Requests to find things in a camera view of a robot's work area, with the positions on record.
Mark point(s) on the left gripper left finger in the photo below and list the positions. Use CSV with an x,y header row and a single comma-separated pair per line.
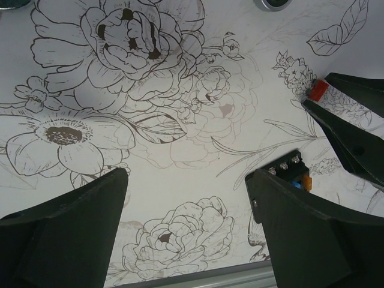
x,y
66,241

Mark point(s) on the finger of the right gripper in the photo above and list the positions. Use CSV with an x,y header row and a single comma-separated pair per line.
x,y
367,92
359,152

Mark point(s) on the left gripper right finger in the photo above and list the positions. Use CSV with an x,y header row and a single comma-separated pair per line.
x,y
313,242

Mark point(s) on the small red fuse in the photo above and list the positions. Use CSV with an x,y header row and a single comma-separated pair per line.
x,y
318,89

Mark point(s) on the orange blade fuse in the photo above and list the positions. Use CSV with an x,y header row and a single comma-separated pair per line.
x,y
307,183

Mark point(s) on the blue blade fuse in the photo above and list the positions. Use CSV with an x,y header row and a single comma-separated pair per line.
x,y
297,184

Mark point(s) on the black fuse box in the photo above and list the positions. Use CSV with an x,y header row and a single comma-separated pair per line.
x,y
291,171

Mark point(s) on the silver combination wrench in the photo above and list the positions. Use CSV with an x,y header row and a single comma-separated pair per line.
x,y
272,5

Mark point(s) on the aluminium mounting rail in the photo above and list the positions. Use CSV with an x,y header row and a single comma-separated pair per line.
x,y
257,274

